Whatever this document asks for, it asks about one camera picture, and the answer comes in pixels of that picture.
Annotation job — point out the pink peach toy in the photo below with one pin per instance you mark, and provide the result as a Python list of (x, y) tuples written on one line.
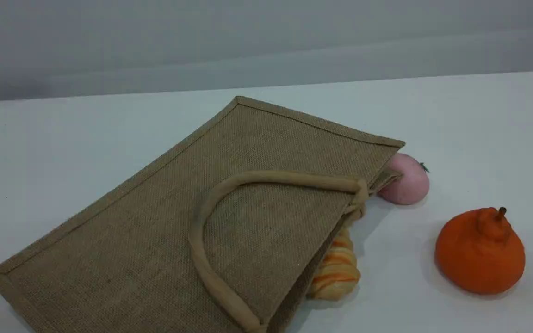
[(410, 182)]

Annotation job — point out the brown jute tote bag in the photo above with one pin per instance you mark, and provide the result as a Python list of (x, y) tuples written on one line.
[(201, 231)]

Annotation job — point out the orange tangerine toy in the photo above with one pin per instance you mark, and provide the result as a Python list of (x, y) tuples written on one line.
[(479, 254)]

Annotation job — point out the orange striped bread loaf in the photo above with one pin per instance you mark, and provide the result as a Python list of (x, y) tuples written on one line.
[(338, 273)]

